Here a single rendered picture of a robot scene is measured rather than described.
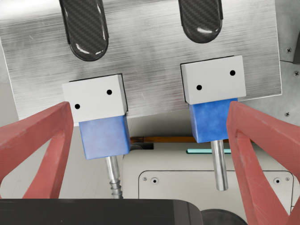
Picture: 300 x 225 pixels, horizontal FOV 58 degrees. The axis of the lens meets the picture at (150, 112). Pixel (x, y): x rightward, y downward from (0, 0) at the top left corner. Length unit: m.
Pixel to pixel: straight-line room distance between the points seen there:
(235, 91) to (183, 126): 0.91
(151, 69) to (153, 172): 0.66
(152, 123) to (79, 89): 0.91
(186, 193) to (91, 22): 0.75
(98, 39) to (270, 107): 0.21
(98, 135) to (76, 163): 0.97
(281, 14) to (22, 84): 0.29
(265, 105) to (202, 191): 0.63
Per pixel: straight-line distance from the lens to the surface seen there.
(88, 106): 0.24
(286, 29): 0.36
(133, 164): 0.89
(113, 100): 0.24
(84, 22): 0.28
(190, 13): 0.28
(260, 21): 0.29
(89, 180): 1.24
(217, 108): 0.26
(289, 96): 0.36
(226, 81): 0.25
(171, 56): 0.26
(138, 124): 1.14
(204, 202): 0.96
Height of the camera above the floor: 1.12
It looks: 81 degrees down
